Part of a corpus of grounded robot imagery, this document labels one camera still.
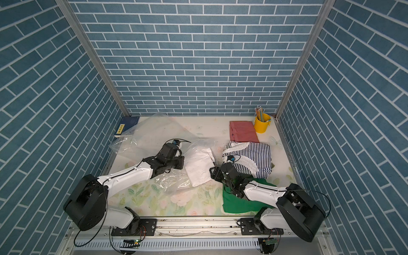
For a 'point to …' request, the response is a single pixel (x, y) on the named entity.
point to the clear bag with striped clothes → (177, 181)
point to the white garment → (198, 163)
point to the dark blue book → (126, 123)
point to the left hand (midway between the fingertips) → (187, 160)
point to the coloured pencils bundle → (260, 113)
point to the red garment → (243, 130)
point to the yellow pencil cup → (261, 127)
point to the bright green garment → (233, 204)
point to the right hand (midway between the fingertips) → (214, 172)
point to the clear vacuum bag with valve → (147, 138)
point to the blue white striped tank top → (253, 158)
